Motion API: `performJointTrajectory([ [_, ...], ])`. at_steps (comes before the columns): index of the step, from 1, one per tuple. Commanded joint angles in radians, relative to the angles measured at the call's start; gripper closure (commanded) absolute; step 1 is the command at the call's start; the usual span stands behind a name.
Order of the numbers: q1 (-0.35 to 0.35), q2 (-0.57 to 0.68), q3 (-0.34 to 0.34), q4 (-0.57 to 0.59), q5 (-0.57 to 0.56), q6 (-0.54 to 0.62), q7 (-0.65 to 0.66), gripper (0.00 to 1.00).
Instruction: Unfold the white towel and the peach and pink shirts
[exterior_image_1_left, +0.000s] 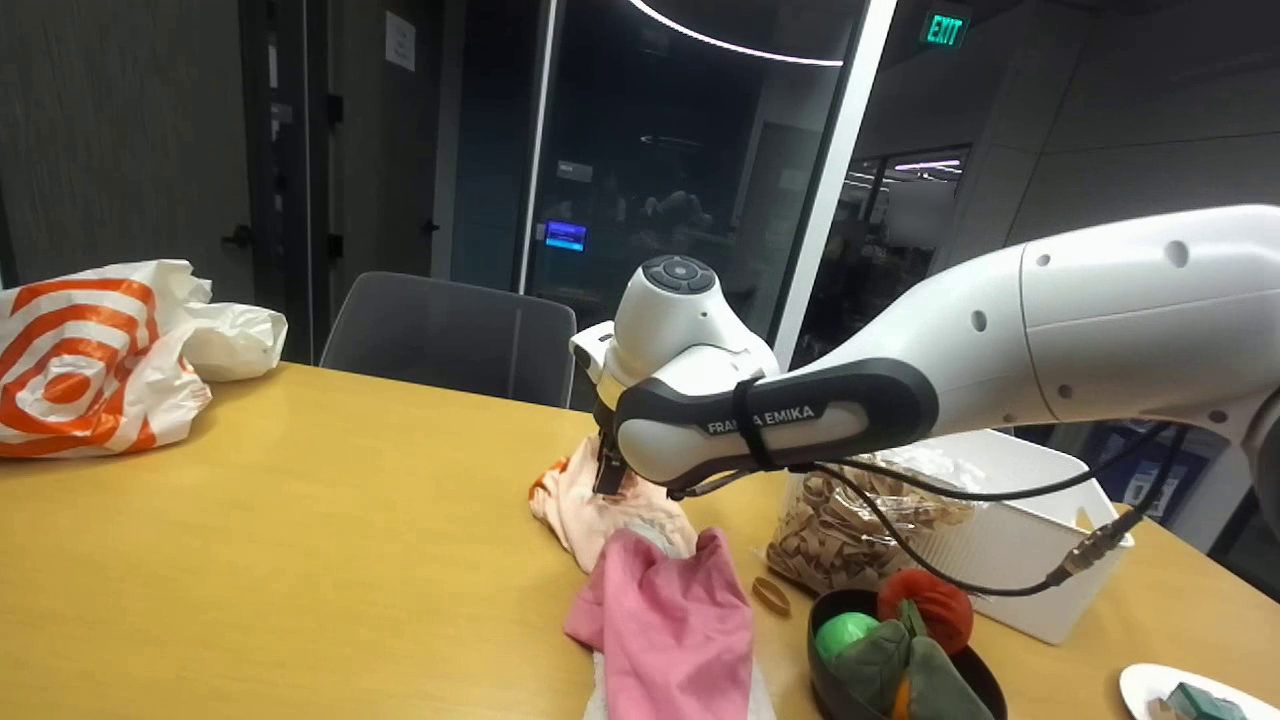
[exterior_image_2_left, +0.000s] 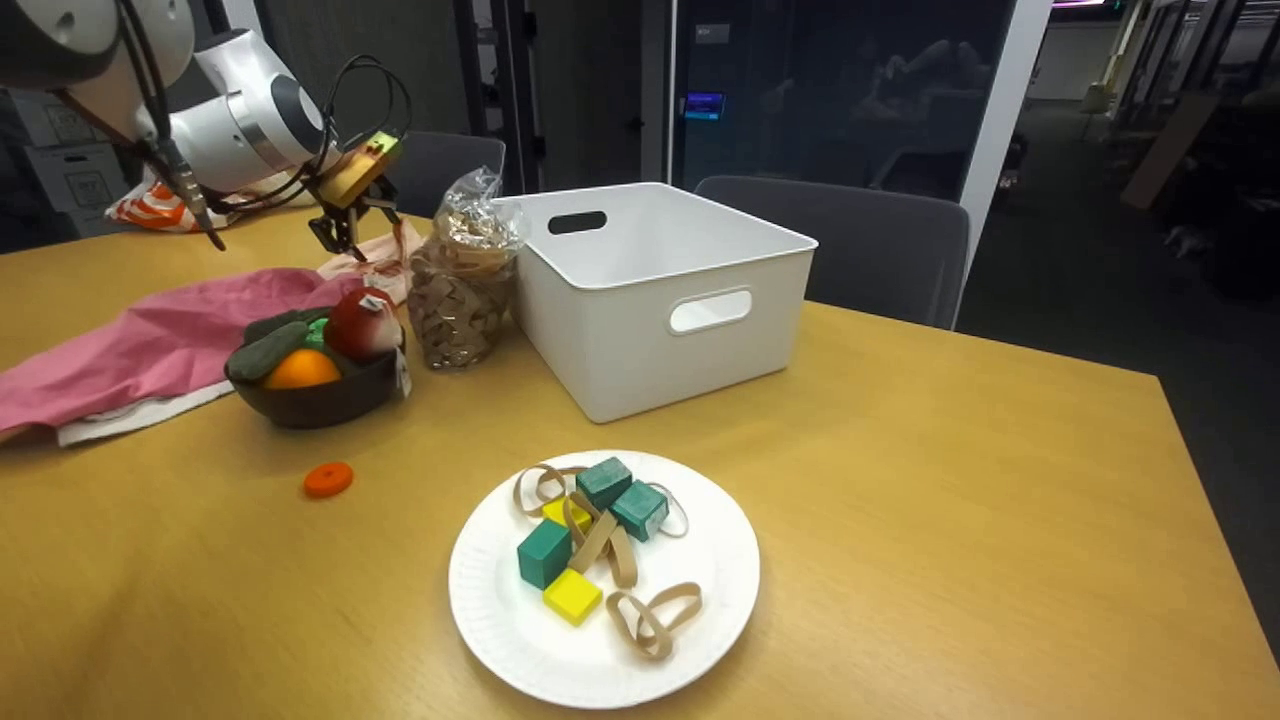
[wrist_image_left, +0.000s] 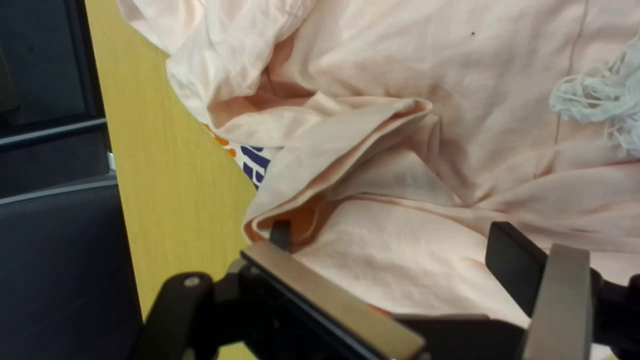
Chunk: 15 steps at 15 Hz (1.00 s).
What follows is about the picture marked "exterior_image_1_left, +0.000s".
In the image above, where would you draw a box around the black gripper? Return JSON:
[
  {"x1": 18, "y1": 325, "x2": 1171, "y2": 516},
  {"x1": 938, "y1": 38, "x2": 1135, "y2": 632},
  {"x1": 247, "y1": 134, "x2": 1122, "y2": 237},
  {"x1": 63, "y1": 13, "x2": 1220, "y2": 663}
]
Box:
[{"x1": 587, "y1": 397, "x2": 640, "y2": 505}]

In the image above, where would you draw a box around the peach shirt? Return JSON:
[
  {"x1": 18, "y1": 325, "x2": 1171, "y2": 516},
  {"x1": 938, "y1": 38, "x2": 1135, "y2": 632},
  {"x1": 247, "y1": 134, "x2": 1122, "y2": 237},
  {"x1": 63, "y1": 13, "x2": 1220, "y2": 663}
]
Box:
[{"x1": 522, "y1": 437, "x2": 700, "y2": 578}]

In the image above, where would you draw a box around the pink shirt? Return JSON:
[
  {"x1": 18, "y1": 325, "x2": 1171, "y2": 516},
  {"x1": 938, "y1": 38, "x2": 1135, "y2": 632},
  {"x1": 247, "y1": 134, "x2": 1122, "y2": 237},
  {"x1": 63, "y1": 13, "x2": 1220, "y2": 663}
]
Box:
[{"x1": 560, "y1": 527, "x2": 758, "y2": 720}]

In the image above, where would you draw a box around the grey chair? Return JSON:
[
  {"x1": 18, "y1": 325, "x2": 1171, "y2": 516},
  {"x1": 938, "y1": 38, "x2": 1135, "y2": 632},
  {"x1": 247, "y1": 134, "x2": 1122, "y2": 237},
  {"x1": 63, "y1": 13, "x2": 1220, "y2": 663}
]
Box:
[{"x1": 314, "y1": 267, "x2": 578, "y2": 411}]

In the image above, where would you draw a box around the tan rubber band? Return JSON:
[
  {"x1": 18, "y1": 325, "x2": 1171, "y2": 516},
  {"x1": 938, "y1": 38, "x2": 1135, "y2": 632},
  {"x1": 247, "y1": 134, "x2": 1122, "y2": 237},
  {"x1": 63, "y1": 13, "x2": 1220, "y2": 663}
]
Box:
[{"x1": 749, "y1": 569, "x2": 799, "y2": 619}]

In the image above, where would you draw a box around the clear bag of rubber bands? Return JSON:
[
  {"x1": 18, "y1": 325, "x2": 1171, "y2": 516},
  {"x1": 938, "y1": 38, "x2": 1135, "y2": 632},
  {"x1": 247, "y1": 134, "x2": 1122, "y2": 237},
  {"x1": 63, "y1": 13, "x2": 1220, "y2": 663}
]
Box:
[{"x1": 758, "y1": 464, "x2": 972, "y2": 600}]

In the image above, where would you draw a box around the bright green toy ball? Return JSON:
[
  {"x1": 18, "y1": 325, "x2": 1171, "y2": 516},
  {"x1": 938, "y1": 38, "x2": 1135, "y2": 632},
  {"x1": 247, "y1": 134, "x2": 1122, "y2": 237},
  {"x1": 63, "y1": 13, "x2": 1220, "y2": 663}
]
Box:
[{"x1": 807, "y1": 607, "x2": 883, "y2": 671}]

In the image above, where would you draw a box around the dark bowl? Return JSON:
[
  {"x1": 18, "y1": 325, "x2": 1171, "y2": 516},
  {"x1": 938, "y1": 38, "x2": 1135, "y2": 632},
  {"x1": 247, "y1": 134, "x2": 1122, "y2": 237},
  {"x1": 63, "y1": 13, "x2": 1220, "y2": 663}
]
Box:
[{"x1": 799, "y1": 584, "x2": 1008, "y2": 720}]

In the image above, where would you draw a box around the red plush fruit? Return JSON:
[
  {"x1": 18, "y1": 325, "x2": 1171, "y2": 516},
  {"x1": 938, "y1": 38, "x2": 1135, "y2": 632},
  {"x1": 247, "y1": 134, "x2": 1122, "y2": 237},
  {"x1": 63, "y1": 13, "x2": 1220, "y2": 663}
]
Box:
[{"x1": 873, "y1": 569, "x2": 977, "y2": 658}]

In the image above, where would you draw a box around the white pillar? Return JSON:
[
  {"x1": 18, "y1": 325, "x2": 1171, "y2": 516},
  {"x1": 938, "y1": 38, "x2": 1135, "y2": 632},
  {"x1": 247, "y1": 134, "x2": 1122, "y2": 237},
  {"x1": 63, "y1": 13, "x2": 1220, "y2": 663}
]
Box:
[{"x1": 769, "y1": 0, "x2": 899, "y2": 372}]

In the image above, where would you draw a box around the orange toy fruit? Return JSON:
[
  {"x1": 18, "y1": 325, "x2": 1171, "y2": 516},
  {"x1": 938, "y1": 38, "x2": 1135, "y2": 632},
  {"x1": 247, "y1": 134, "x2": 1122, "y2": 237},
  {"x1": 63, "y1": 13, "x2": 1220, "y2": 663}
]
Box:
[{"x1": 883, "y1": 667, "x2": 920, "y2": 720}]

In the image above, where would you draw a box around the dark green plush vegetable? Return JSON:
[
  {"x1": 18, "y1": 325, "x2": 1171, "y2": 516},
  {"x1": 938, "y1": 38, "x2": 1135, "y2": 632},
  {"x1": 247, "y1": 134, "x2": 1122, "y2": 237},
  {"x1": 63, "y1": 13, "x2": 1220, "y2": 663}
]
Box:
[{"x1": 822, "y1": 600, "x2": 998, "y2": 720}]

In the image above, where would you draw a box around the white plastic bin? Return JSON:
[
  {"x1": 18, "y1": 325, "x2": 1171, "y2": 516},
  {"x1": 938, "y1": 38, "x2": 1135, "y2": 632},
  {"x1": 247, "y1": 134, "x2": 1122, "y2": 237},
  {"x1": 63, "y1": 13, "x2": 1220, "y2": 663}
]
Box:
[{"x1": 859, "y1": 423, "x2": 1138, "y2": 648}]

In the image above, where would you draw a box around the green exit sign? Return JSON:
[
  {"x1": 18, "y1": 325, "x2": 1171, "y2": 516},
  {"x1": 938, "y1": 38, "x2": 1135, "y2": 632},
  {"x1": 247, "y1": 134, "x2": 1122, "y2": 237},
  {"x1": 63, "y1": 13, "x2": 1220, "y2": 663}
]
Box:
[{"x1": 920, "y1": 7, "x2": 972, "y2": 52}]

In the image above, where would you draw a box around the white and orange plastic bag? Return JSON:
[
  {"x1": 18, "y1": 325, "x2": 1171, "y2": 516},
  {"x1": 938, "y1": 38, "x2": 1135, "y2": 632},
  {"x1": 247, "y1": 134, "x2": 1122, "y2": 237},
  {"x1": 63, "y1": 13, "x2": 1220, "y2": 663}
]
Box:
[{"x1": 0, "y1": 255, "x2": 293, "y2": 464}]

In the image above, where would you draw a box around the white paper plate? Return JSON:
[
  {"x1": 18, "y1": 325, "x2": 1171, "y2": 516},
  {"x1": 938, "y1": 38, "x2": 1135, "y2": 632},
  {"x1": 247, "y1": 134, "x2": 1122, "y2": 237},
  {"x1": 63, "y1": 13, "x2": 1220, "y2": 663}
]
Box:
[{"x1": 1112, "y1": 657, "x2": 1280, "y2": 720}]

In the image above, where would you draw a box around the blue wall display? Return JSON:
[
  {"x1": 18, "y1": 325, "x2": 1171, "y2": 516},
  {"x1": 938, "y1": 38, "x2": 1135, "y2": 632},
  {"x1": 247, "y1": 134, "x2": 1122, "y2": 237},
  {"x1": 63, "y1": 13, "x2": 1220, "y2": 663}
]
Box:
[{"x1": 535, "y1": 217, "x2": 591, "y2": 255}]

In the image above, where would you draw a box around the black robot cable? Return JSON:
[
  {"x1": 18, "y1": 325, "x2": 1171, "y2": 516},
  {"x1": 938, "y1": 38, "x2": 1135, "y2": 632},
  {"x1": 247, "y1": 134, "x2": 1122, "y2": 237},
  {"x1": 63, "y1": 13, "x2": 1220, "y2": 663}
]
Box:
[{"x1": 669, "y1": 419, "x2": 1192, "y2": 600}]

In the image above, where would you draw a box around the ring ceiling light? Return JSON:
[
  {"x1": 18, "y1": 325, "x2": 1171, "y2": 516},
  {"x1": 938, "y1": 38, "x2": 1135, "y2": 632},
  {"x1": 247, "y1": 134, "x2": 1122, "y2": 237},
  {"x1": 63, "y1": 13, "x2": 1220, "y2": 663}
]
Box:
[{"x1": 619, "y1": 0, "x2": 852, "y2": 71}]

